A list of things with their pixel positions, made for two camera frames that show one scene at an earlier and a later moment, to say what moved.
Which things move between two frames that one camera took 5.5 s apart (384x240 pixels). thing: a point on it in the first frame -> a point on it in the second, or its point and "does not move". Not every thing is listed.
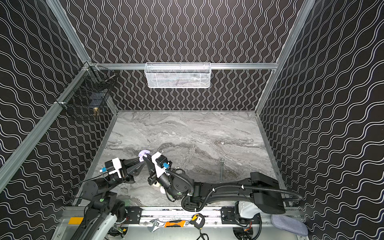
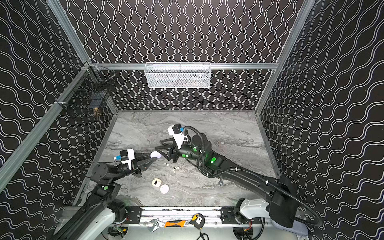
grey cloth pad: x=290 y=225 does not move
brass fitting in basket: x=95 y=113 does not move
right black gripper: x=153 y=167 -> x=175 y=151
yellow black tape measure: x=198 y=220 does not move
